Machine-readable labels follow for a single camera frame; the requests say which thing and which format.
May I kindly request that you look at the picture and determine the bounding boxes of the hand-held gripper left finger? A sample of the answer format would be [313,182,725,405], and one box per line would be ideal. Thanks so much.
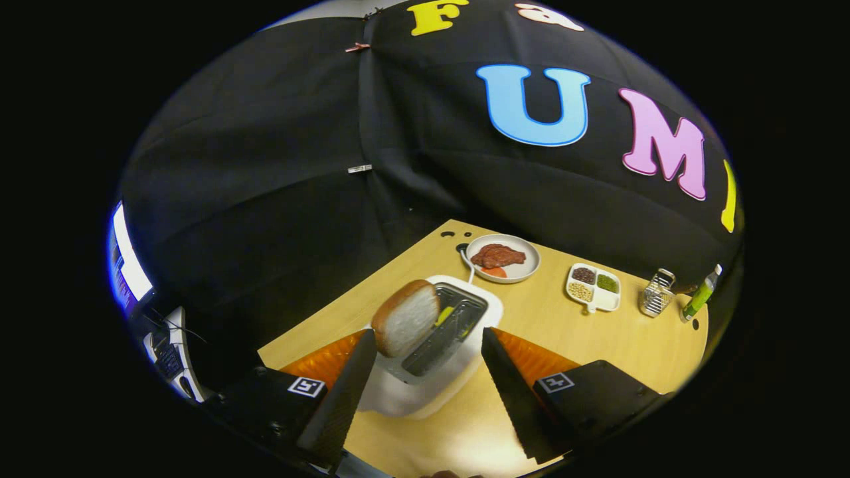
[206,329,378,472]

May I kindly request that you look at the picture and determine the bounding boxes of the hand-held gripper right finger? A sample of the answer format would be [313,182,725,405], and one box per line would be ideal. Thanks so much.
[481,327,671,465]

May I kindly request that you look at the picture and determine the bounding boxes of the plain bread slice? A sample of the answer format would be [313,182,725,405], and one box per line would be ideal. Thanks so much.
[371,279,441,359]

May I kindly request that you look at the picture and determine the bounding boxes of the white toaster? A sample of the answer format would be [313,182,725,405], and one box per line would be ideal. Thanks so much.
[359,275,504,420]

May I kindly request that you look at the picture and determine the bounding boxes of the grey plate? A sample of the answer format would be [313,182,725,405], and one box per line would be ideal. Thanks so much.
[465,234,541,284]

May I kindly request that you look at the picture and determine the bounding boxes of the white divided seed dish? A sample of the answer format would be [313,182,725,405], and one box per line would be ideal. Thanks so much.
[565,263,622,314]

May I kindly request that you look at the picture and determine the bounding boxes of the red meat patty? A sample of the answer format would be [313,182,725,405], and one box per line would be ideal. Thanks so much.
[470,244,527,270]

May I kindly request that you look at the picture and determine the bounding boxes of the white office device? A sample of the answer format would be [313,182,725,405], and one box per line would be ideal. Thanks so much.
[143,305,207,402]

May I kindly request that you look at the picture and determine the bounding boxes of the green label plastic bottle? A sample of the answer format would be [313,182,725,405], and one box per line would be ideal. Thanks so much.
[679,264,723,323]

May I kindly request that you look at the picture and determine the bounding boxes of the black backdrop cloth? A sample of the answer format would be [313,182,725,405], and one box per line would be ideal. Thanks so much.
[120,0,744,372]

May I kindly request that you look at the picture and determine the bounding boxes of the lit computer monitor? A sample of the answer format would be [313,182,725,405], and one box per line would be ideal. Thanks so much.
[106,201,155,319]

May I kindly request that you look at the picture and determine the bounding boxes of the metal wire utensil holder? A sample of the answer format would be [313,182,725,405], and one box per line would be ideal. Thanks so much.
[639,268,677,318]

